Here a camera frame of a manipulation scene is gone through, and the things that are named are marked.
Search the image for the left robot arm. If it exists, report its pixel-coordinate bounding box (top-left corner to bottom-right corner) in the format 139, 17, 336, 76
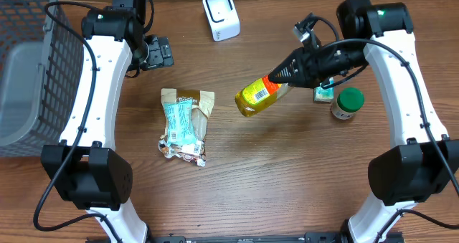
41, 0, 174, 242

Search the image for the green lid white jar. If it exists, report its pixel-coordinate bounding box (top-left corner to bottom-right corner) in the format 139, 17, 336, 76
331, 87, 365, 120

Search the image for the grey plastic mesh basket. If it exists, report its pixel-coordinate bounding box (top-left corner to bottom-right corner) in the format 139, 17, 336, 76
1, 0, 84, 157

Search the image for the clear bottle with silver cap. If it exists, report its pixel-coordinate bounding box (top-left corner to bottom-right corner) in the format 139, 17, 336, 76
235, 75, 293, 117

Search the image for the brown white wrapper packet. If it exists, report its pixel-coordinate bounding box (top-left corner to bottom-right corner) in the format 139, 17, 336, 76
158, 138, 207, 167

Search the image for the small green tissue packet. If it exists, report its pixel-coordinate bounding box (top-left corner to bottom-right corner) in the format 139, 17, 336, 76
313, 77, 334, 103

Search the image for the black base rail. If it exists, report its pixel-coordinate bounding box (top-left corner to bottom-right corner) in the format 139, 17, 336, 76
146, 232, 351, 243

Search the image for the light green snack packet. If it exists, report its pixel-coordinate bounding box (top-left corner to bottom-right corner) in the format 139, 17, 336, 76
164, 100, 197, 146

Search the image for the brown Pantree pouch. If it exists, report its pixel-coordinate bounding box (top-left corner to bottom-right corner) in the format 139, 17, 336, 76
161, 88, 214, 144

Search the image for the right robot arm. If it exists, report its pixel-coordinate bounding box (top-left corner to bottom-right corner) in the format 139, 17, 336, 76
268, 0, 458, 242

